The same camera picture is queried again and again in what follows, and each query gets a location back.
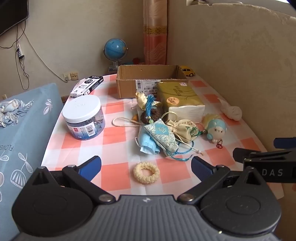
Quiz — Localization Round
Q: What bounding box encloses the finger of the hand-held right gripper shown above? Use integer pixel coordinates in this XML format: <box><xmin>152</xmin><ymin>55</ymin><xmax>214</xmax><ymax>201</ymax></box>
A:
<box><xmin>233</xmin><ymin>148</ymin><xmax>296</xmax><ymax>163</ymax></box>
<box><xmin>273</xmin><ymin>138</ymin><xmax>296</xmax><ymax>148</ymax></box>

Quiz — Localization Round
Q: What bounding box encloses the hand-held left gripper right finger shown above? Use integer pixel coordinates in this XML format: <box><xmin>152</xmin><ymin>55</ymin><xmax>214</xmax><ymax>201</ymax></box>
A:
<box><xmin>178</xmin><ymin>156</ymin><xmax>263</xmax><ymax>204</ymax></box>

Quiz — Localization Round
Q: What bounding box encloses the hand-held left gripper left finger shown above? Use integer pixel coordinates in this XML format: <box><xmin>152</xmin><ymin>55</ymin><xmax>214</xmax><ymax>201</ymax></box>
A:
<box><xmin>32</xmin><ymin>156</ymin><xmax>116</xmax><ymax>204</ymax></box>

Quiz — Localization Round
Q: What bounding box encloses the cream drawstring pouch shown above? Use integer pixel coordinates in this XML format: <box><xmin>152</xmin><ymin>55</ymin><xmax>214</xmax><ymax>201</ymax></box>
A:
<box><xmin>166</xmin><ymin>119</ymin><xmax>200</xmax><ymax>143</ymax></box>

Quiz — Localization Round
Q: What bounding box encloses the blue sheep plush keychain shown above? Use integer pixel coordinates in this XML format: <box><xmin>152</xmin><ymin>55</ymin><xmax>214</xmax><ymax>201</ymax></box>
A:
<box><xmin>202</xmin><ymin>113</ymin><xmax>228</xmax><ymax>148</ymax></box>

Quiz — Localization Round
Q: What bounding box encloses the cream knitted scrunchie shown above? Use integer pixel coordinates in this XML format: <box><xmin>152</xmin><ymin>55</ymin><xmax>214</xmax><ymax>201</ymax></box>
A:
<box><xmin>133</xmin><ymin>162</ymin><xmax>161</xmax><ymax>184</ymax></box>

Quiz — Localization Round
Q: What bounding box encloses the blue embroidered sachet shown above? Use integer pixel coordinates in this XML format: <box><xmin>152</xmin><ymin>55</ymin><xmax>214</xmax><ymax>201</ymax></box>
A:
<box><xmin>144</xmin><ymin>119</ymin><xmax>180</xmax><ymax>156</ymax></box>

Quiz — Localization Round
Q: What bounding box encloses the blue face mask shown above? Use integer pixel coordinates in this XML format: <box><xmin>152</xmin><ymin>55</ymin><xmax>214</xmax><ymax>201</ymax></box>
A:
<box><xmin>135</xmin><ymin>126</ymin><xmax>160</xmax><ymax>155</ymax></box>

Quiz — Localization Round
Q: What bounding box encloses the blue tassel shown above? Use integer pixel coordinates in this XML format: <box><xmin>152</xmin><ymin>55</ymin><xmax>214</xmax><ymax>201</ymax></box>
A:
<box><xmin>145</xmin><ymin>95</ymin><xmax>156</xmax><ymax>124</ymax></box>

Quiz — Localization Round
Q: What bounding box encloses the brown cardboard box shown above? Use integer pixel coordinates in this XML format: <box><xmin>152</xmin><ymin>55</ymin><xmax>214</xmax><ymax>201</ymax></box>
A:
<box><xmin>116</xmin><ymin>65</ymin><xmax>189</xmax><ymax>99</ymax></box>

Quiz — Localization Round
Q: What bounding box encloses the orange checkered tablecloth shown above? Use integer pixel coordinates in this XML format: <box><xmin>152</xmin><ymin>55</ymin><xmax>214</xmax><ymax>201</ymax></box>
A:
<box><xmin>41</xmin><ymin>74</ymin><xmax>284</xmax><ymax>200</ymax></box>

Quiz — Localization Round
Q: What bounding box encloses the clear jar with white lid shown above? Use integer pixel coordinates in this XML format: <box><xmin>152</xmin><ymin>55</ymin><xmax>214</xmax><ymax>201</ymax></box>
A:
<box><xmin>62</xmin><ymin>95</ymin><xmax>106</xmax><ymax>140</ymax></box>

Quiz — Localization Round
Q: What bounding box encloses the blue floral pillow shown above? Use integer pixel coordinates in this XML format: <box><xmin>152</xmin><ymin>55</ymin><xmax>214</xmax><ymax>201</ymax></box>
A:
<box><xmin>0</xmin><ymin>83</ymin><xmax>64</xmax><ymax>241</ymax></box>

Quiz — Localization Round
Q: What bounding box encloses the brown scrunchie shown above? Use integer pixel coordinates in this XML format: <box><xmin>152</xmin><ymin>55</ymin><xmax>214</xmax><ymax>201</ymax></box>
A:
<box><xmin>140</xmin><ymin>101</ymin><xmax>165</xmax><ymax>124</ymax></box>

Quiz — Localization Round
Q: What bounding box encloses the olive tissue pack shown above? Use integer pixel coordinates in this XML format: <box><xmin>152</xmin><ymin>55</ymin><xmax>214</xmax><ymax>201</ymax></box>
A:
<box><xmin>157</xmin><ymin>81</ymin><xmax>206</xmax><ymax>124</ymax></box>

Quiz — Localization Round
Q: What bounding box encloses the black and white pen box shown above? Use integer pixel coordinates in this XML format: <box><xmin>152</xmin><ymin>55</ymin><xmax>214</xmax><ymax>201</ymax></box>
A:
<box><xmin>70</xmin><ymin>75</ymin><xmax>104</xmax><ymax>97</ymax></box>

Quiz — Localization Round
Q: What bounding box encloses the cream yellow cloth pouch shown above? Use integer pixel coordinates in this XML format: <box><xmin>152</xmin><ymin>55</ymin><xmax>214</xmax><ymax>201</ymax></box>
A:
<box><xmin>135</xmin><ymin>91</ymin><xmax>151</xmax><ymax>110</ymax></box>

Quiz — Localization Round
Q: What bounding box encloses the white and blue fringed scarf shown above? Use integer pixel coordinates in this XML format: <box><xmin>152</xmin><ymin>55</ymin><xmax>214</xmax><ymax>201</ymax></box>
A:
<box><xmin>0</xmin><ymin>99</ymin><xmax>34</xmax><ymax>128</ymax></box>

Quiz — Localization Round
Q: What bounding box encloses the yellow toy car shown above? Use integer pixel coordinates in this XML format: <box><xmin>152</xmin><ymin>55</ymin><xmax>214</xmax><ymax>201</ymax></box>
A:
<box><xmin>179</xmin><ymin>65</ymin><xmax>196</xmax><ymax>77</ymax></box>

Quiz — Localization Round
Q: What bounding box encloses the blue desk globe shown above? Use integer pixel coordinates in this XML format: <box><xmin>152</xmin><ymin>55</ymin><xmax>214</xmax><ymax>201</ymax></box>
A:
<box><xmin>103</xmin><ymin>38</ymin><xmax>128</xmax><ymax>70</ymax></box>

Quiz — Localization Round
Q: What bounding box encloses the white power strip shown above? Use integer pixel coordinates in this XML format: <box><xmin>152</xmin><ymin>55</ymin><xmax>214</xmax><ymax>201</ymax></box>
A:
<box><xmin>15</xmin><ymin>44</ymin><xmax>25</xmax><ymax>59</ymax></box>

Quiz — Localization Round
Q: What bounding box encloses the orange patterned curtain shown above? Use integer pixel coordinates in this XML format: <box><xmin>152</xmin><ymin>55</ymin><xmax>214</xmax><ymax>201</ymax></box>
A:
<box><xmin>143</xmin><ymin>0</ymin><xmax>167</xmax><ymax>65</ymax></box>

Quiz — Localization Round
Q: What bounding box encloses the black television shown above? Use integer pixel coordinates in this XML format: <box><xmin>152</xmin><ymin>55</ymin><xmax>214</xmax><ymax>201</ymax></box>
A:
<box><xmin>0</xmin><ymin>0</ymin><xmax>29</xmax><ymax>37</ymax></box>

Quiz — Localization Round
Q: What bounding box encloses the beige wall socket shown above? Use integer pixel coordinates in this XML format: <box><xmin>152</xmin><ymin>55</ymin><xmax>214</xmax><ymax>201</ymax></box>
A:
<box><xmin>63</xmin><ymin>72</ymin><xmax>79</xmax><ymax>82</ymax></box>

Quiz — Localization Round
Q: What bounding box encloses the black television cable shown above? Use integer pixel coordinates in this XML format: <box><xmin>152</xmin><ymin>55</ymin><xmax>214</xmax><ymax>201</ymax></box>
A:
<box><xmin>0</xmin><ymin>24</ymin><xmax>30</xmax><ymax>91</ymax></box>

